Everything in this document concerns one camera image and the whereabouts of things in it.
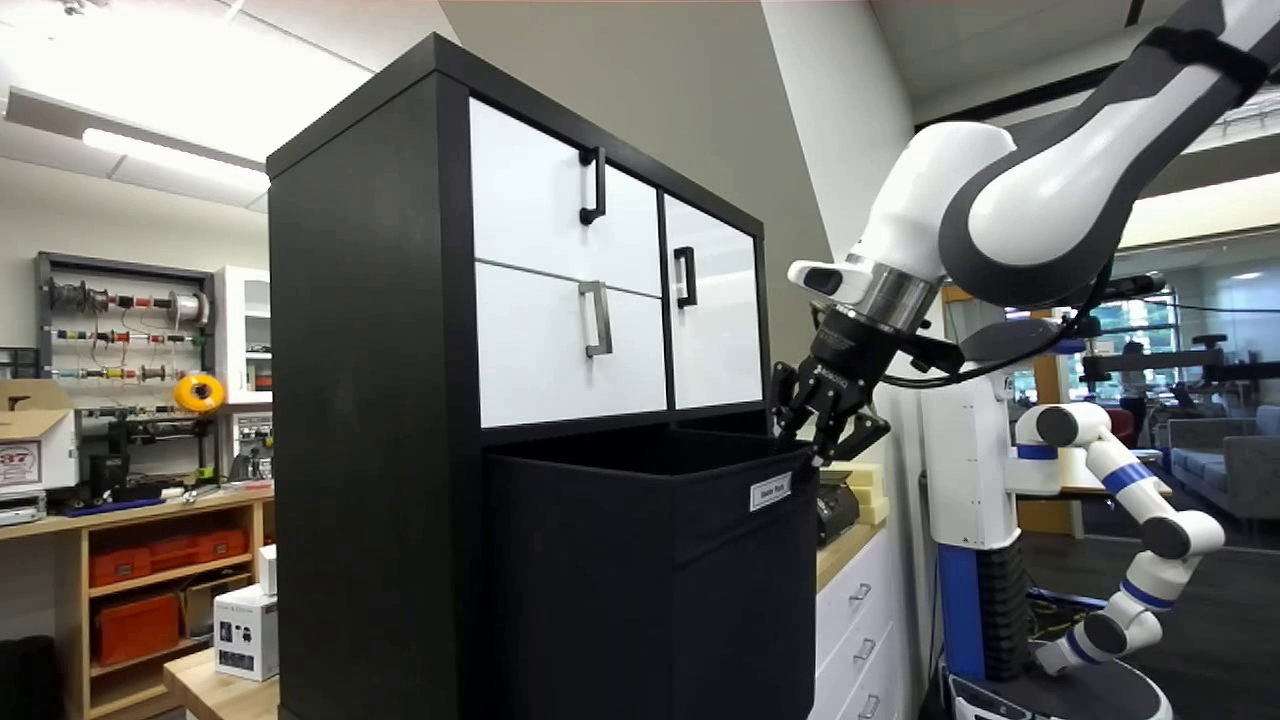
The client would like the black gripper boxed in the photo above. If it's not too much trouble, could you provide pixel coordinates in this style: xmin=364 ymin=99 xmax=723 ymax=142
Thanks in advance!
xmin=766 ymin=303 xmax=913 ymax=469

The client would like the black fabric drawer bin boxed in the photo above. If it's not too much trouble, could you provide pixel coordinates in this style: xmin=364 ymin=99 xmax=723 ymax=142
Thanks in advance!
xmin=480 ymin=422 xmax=821 ymax=720

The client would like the white counter drawer unit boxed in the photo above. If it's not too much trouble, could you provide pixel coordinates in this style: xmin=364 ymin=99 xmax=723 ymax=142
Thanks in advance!
xmin=802 ymin=528 xmax=913 ymax=720

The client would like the black device on counter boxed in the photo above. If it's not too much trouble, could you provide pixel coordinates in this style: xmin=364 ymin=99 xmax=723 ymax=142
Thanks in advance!
xmin=813 ymin=469 xmax=863 ymax=553

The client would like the yellow foam block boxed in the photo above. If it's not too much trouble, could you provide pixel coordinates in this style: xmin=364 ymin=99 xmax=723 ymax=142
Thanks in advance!
xmin=845 ymin=460 xmax=890 ymax=528

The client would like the white and blue mobile robot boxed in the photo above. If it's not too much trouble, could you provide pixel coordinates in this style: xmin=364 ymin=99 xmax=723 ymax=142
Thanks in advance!
xmin=916 ymin=312 xmax=1231 ymax=720

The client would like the black cabinet shelf unit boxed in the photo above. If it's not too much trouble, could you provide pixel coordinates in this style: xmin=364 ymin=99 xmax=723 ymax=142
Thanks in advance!
xmin=265 ymin=32 xmax=788 ymax=720

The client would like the small white box device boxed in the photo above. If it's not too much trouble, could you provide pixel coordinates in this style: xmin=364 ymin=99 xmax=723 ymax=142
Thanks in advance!
xmin=212 ymin=579 xmax=285 ymax=683

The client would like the yellow spool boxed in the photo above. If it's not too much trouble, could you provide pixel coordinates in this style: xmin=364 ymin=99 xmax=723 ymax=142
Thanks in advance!
xmin=173 ymin=367 xmax=232 ymax=420

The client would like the low wooden table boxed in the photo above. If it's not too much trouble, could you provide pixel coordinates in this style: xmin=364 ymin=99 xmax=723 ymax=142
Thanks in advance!
xmin=161 ymin=646 xmax=285 ymax=720

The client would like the flat red toolbox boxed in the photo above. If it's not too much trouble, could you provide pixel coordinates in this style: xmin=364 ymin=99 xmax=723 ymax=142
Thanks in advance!
xmin=88 ymin=521 xmax=254 ymax=591

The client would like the tall red toolbox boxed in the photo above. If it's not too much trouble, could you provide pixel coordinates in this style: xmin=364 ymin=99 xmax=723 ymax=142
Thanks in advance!
xmin=93 ymin=591 xmax=188 ymax=668

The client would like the wooden workbench shelf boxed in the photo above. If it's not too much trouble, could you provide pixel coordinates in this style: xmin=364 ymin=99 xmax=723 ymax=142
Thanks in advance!
xmin=0 ymin=480 xmax=275 ymax=720

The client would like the white cardboard box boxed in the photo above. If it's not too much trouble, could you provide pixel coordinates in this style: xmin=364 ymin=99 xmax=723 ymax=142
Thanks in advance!
xmin=0 ymin=402 xmax=81 ymax=509

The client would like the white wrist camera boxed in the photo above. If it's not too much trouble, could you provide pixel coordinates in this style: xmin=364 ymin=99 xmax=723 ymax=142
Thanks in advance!
xmin=782 ymin=256 xmax=874 ymax=303

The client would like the white drawer with silver handle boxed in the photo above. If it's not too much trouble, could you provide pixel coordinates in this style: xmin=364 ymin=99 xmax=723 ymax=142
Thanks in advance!
xmin=471 ymin=261 xmax=672 ymax=430

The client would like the white drawer with black handle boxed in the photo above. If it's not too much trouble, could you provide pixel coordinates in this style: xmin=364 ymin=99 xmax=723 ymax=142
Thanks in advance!
xmin=464 ymin=94 xmax=667 ymax=299

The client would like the white wall shelf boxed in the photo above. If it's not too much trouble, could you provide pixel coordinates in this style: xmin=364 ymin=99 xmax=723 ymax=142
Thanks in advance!
xmin=221 ymin=265 xmax=275 ymax=406

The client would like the grey tool wall rack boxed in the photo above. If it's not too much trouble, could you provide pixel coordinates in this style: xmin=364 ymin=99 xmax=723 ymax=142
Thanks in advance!
xmin=31 ymin=248 xmax=224 ymax=392

